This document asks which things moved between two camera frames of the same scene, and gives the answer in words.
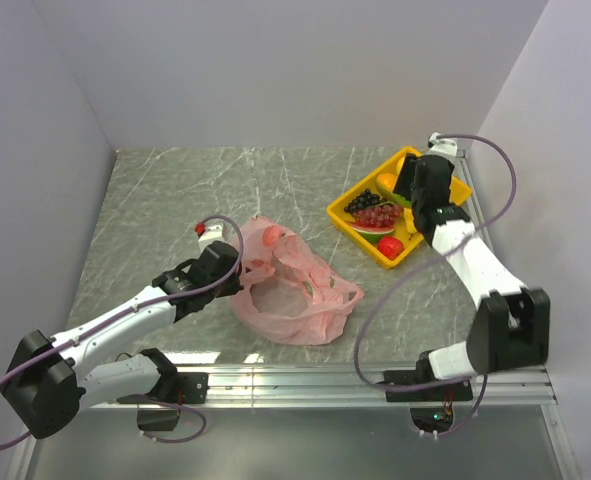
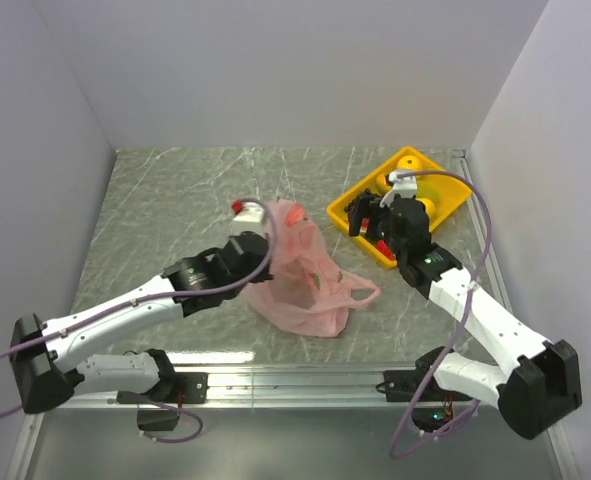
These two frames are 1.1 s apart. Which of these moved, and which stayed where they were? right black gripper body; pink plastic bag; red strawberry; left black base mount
Moved: right black gripper body; pink plastic bag
Stayed: left black base mount; red strawberry
